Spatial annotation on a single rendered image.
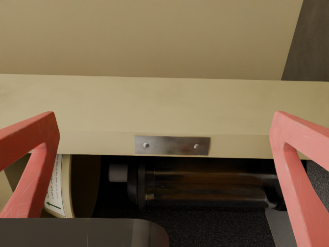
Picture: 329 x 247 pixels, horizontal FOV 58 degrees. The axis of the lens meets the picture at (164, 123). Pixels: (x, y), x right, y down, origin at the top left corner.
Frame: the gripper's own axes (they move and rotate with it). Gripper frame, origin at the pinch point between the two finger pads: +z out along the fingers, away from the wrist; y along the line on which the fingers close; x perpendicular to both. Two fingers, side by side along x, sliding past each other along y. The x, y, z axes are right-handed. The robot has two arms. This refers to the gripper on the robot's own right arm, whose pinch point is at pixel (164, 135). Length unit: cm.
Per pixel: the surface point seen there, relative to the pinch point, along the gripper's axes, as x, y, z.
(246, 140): 9.9, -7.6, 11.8
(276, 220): 34.3, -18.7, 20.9
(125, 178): 23.7, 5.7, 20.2
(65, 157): 16.2, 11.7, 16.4
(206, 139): 9.7, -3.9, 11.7
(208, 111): 9.1, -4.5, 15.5
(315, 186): 20.5, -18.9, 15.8
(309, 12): 8, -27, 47
